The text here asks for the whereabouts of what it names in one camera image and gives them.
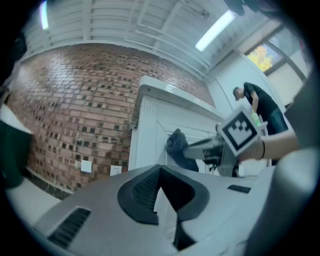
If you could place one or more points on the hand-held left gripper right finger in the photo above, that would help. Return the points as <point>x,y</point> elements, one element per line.
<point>187,197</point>

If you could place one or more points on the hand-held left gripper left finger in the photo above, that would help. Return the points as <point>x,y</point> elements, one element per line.
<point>140,197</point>

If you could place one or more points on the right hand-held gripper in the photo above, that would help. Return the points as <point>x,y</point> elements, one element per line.
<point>240,132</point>

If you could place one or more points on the dark blue cloth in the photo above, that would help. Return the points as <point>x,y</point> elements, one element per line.
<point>178,147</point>

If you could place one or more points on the person's right forearm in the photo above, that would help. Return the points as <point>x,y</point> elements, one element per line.
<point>277,145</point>

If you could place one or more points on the white vanity cabinet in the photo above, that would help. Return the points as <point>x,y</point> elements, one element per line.
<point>147,120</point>

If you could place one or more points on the black wristband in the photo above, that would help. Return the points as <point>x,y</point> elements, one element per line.
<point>263,150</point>

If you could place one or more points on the window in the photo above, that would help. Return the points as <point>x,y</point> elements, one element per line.
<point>262,58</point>

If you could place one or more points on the ceiling tube light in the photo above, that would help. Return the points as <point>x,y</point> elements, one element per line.
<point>215,30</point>
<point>44,17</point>

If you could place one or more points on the white wall socket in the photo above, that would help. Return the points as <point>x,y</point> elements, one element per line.
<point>86,166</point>
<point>115,170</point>

